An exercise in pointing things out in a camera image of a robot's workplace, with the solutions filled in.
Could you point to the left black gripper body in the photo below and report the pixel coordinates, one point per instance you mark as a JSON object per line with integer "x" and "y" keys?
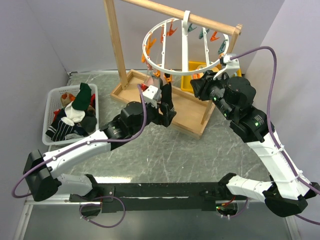
{"x": 152, "y": 115}

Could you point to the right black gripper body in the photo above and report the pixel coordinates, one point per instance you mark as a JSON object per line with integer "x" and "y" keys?
{"x": 214, "y": 89}

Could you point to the black white striped sock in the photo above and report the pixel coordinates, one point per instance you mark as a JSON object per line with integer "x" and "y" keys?
{"x": 166, "y": 96}

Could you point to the black brown sock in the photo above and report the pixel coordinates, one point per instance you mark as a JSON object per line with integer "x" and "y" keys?
{"x": 89, "y": 123}

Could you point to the dark green dotted sock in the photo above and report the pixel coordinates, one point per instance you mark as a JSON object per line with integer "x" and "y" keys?
{"x": 83, "y": 98}

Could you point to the white small sock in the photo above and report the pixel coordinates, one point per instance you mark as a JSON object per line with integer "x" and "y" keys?
{"x": 72, "y": 116}

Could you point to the orange sock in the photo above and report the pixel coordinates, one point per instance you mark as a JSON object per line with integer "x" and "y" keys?
{"x": 71, "y": 97}

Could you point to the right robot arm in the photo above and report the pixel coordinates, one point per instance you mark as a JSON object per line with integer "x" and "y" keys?
{"x": 284, "y": 194}

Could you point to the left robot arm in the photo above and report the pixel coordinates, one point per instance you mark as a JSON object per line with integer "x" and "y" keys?
{"x": 44, "y": 173}

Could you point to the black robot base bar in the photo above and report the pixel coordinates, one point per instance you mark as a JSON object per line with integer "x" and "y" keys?
{"x": 156, "y": 196}

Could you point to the white round clip hanger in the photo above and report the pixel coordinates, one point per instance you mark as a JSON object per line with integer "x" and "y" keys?
{"x": 149, "y": 41}

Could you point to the yellow plastic tray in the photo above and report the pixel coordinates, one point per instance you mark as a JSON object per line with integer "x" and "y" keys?
{"x": 185, "y": 80}

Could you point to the yellow bowl on plates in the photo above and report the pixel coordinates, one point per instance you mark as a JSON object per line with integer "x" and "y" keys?
{"x": 214, "y": 69}

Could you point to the pink sheer sock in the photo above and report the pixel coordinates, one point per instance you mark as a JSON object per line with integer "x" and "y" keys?
{"x": 150, "y": 72}

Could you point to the orange clothes clip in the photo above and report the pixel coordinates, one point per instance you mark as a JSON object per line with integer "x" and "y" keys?
{"x": 171, "y": 30}

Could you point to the argyle tan sock in basket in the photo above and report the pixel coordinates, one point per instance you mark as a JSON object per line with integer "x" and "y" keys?
{"x": 65, "y": 99}

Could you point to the navy striped sock in basket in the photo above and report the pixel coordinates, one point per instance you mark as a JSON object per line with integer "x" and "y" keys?
{"x": 62, "y": 129}

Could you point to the red sock in basket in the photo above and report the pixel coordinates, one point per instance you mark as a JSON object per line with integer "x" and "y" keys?
{"x": 91, "y": 108}

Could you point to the white plastic laundry basket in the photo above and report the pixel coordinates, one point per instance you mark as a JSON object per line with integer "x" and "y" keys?
{"x": 54, "y": 102}

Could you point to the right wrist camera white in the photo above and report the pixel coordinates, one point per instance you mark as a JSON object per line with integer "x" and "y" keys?
{"x": 230, "y": 65}

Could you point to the wooden hanger rack frame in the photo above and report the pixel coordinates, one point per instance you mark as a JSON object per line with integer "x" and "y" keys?
{"x": 192, "y": 114}

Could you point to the aluminium rail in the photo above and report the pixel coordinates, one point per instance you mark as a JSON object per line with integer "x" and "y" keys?
{"x": 57, "y": 199}

